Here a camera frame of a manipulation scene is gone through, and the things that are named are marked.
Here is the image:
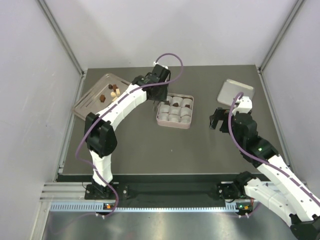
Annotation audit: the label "brown chocolate piece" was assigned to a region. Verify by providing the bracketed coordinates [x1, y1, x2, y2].
[99, 95, 106, 103]

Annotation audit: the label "metal tongs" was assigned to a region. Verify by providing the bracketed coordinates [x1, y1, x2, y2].
[152, 100, 165, 112]

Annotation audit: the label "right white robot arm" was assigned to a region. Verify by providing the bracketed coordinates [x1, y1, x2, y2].
[209, 92, 320, 240]

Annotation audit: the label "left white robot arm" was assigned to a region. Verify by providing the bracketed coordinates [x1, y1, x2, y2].
[84, 64, 171, 199]

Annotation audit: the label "pink chocolate tin box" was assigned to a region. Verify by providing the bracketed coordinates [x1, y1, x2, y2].
[156, 93, 195, 130]

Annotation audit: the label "brown chocolate cube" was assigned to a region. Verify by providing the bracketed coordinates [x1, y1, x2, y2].
[112, 84, 118, 91]

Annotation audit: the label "silver tin lid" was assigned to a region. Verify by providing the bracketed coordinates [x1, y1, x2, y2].
[217, 79, 255, 107]

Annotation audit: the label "silver metal tray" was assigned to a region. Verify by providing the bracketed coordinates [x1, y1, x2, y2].
[72, 73, 131, 120]

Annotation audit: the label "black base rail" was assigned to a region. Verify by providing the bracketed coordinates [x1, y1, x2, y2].
[84, 173, 247, 207]

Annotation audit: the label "white slotted cable duct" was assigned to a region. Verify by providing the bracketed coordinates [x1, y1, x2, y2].
[50, 202, 253, 213]

